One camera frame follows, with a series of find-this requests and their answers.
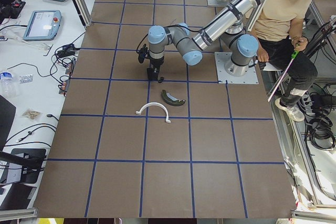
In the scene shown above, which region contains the seated person beige shirt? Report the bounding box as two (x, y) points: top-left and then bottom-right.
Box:
(251, 0), (318, 122)

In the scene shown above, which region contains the white curved plastic bracket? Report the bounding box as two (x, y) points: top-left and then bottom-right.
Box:
(135, 102), (171, 124)

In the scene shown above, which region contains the green brake shoe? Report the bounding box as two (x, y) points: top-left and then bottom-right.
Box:
(161, 90), (186, 106)

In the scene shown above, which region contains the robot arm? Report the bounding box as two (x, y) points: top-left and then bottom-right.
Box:
(137, 0), (265, 81)

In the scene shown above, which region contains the black laptop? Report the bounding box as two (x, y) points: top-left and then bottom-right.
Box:
(1, 148), (47, 184)

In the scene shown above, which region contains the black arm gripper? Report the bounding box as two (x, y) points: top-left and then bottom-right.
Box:
(146, 56), (164, 81)

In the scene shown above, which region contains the near teach pendant tablet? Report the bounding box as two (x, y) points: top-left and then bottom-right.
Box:
(23, 10), (62, 41)

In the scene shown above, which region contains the clear plastic bottle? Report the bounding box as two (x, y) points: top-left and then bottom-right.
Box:
(1, 70), (21, 98)

